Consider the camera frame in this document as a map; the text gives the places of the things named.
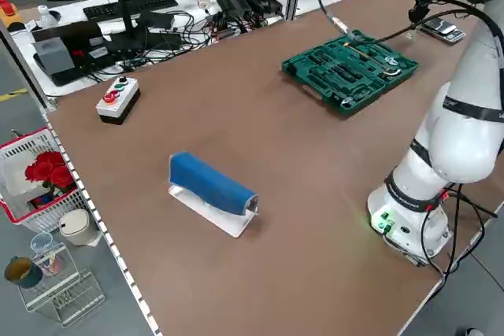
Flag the green plastic toolbox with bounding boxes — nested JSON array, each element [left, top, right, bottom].
[[281, 28, 419, 119]]

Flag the silver black digital scale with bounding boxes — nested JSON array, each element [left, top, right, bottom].
[[420, 17, 467, 44]]

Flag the small white plastic bottle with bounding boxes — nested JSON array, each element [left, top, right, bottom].
[[37, 4, 54, 31]]

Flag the blue folded cloth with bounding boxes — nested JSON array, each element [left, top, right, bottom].
[[169, 151, 259, 217]]

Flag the grey desk box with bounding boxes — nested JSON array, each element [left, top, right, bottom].
[[33, 36, 76, 77]]

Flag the white black button box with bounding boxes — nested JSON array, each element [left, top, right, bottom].
[[95, 75, 142, 126]]

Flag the red artificial roses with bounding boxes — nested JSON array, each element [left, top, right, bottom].
[[24, 150, 76, 195]]

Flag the small white bin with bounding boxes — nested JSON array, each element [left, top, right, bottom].
[[58, 209, 102, 246]]

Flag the black keyboard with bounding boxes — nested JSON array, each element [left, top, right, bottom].
[[82, 0, 179, 20]]

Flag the white red shopping basket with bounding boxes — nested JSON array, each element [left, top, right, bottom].
[[0, 127, 92, 234]]

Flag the black yellow handled hammer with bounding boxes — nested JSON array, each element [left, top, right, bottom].
[[343, 39, 403, 78]]

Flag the yellow red toy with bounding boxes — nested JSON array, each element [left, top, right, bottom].
[[0, 0, 24, 31]]

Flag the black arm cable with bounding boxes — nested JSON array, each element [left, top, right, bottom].
[[312, 0, 417, 44]]

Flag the white metal stand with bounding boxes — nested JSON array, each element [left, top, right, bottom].
[[168, 182, 261, 239]]

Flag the black handled screwdriver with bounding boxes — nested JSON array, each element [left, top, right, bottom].
[[310, 61, 358, 89]]

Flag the large clear measuring cup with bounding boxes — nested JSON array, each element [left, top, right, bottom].
[[30, 232, 54, 255]]

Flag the dark teal mug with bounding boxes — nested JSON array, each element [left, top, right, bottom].
[[3, 256, 43, 289]]

